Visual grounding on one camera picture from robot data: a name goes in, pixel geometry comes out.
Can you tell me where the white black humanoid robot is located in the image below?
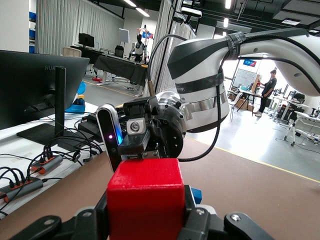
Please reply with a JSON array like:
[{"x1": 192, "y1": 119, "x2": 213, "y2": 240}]
[{"x1": 128, "y1": 33, "x2": 148, "y2": 63}]

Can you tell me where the person in dark shirt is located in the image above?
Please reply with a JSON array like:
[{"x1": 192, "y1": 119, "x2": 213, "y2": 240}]
[{"x1": 254, "y1": 69, "x2": 278, "y2": 118}]

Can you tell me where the grey USB hub orange end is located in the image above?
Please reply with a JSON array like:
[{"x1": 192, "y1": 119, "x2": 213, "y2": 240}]
[
  {"x1": 0, "y1": 176, "x2": 44, "y2": 204},
  {"x1": 29, "y1": 154, "x2": 64, "y2": 175}
]

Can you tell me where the blue wooden block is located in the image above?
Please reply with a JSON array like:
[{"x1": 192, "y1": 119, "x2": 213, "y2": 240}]
[{"x1": 189, "y1": 186, "x2": 203, "y2": 205}]

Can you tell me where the white overhead camera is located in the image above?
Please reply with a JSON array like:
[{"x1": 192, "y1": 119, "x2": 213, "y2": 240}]
[{"x1": 179, "y1": 6, "x2": 203, "y2": 19}]

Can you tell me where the black box device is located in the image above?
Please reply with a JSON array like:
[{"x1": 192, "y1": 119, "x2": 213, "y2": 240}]
[{"x1": 77, "y1": 112, "x2": 104, "y2": 144}]

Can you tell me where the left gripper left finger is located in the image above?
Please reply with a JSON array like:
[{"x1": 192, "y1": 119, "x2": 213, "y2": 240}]
[{"x1": 9, "y1": 191, "x2": 110, "y2": 240}]

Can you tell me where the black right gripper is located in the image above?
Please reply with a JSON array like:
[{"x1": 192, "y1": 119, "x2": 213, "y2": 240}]
[{"x1": 117, "y1": 91, "x2": 188, "y2": 161}]

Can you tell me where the black Huawei monitor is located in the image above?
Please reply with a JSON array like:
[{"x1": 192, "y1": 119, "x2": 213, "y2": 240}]
[{"x1": 0, "y1": 49, "x2": 95, "y2": 153}]

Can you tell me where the red wooden block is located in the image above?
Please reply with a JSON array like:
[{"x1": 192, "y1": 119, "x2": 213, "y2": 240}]
[{"x1": 106, "y1": 158, "x2": 186, "y2": 240}]

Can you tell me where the table with black cloth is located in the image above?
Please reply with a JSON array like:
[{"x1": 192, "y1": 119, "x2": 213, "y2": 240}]
[{"x1": 93, "y1": 54, "x2": 148, "y2": 87}]

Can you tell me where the small whiteboard on stand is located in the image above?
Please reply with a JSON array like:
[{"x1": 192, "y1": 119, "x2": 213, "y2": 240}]
[{"x1": 118, "y1": 27, "x2": 131, "y2": 44}]

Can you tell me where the braided right arm cable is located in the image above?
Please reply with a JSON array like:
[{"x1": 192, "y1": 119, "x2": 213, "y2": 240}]
[{"x1": 177, "y1": 56, "x2": 320, "y2": 163}]

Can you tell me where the right arm black velcro strap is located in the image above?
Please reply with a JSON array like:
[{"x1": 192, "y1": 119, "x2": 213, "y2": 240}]
[{"x1": 224, "y1": 31, "x2": 248, "y2": 62}]

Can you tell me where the large whiteboard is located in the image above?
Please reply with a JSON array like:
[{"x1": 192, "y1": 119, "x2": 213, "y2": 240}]
[{"x1": 233, "y1": 67, "x2": 258, "y2": 89}]

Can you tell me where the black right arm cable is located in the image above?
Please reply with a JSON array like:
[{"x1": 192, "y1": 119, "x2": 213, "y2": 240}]
[{"x1": 146, "y1": 33, "x2": 188, "y2": 99}]

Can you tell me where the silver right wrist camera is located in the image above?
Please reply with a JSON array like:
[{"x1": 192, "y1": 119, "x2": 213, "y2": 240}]
[{"x1": 96, "y1": 103, "x2": 124, "y2": 174}]

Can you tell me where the blue white toy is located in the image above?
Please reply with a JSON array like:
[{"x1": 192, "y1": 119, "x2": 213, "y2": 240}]
[{"x1": 64, "y1": 81, "x2": 87, "y2": 115}]

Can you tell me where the black background monitor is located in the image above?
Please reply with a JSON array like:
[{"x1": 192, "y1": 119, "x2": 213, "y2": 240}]
[{"x1": 78, "y1": 32, "x2": 95, "y2": 48}]

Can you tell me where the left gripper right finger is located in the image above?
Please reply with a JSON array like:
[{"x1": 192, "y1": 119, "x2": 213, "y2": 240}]
[{"x1": 176, "y1": 184, "x2": 276, "y2": 240}]

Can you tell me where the white chair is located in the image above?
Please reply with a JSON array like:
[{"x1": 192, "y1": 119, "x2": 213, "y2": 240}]
[{"x1": 227, "y1": 91, "x2": 245, "y2": 123}]

